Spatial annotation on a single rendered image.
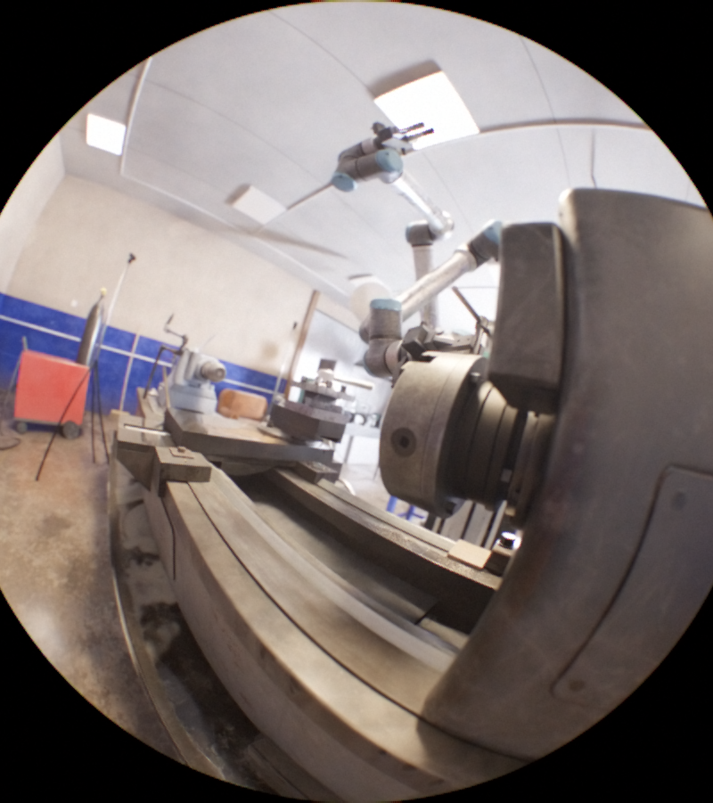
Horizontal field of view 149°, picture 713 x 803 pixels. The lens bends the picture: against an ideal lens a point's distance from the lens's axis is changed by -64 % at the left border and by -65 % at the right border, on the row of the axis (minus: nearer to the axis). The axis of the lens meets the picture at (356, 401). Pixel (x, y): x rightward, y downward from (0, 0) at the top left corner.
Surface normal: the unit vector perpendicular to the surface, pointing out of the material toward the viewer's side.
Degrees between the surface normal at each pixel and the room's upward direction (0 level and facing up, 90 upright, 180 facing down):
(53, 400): 90
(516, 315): 90
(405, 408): 83
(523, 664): 90
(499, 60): 180
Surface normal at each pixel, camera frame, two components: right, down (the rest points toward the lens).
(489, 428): -0.58, -0.37
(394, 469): -0.68, 0.32
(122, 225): 0.73, 0.17
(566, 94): -0.25, 0.97
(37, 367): 0.90, 0.22
